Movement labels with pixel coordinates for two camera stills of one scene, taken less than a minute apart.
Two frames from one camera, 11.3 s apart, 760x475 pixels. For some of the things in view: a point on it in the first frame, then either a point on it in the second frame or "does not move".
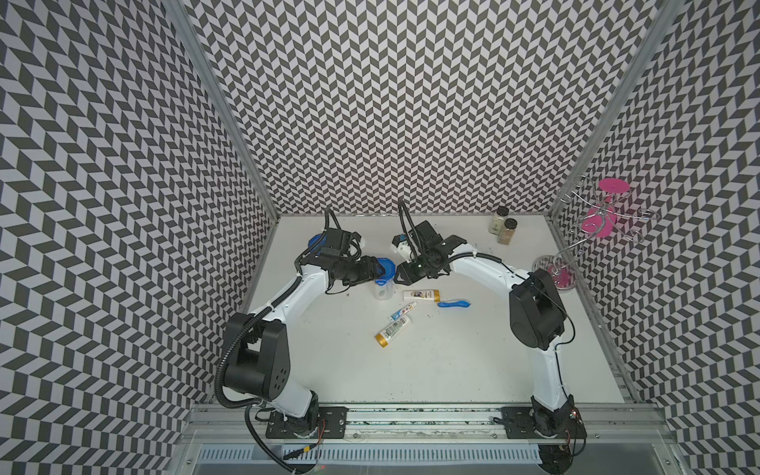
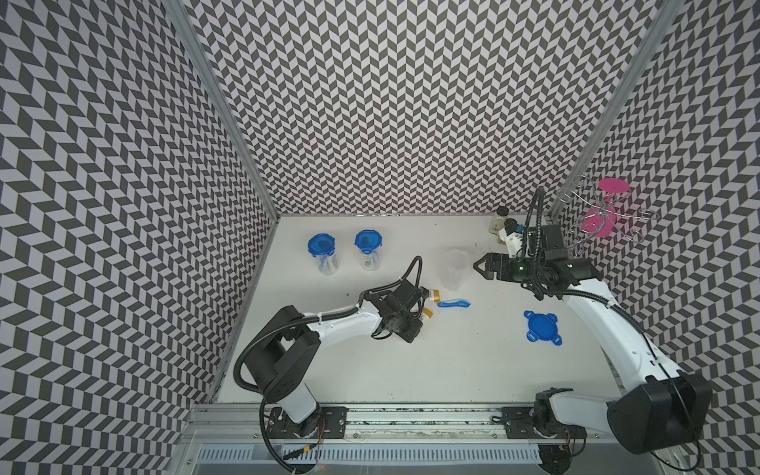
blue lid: x=314 y=240 does not move
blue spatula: x=463 y=304 does not move
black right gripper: x=406 y=274 → x=502 y=266
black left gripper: x=369 y=270 → x=410 y=335
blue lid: x=389 y=267 → x=368 y=240
